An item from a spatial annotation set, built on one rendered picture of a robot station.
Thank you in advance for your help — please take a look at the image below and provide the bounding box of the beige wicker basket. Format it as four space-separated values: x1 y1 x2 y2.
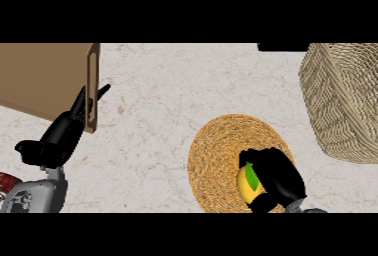
299 43 378 165

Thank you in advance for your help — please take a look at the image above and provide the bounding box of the yellow lemon with green leaf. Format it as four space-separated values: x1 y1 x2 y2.
237 161 271 205

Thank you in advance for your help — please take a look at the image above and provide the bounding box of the round woven orange placemat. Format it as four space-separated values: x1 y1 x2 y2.
187 113 299 214

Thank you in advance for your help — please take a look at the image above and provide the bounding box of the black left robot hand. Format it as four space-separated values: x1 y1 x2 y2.
14 83 113 170

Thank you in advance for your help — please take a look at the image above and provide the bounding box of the brown wooden cutting board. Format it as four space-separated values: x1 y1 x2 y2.
0 43 102 135

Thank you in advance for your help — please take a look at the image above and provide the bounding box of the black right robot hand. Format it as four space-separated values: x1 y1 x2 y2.
238 147 309 214

